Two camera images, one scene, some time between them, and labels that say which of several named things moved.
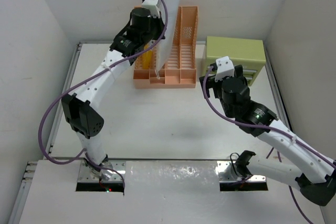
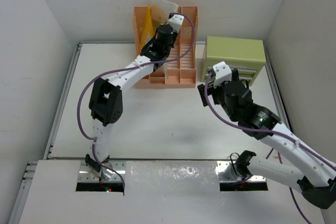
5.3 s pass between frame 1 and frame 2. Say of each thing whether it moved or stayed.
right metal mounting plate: stayed
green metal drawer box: stayed
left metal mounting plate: stayed
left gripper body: moved
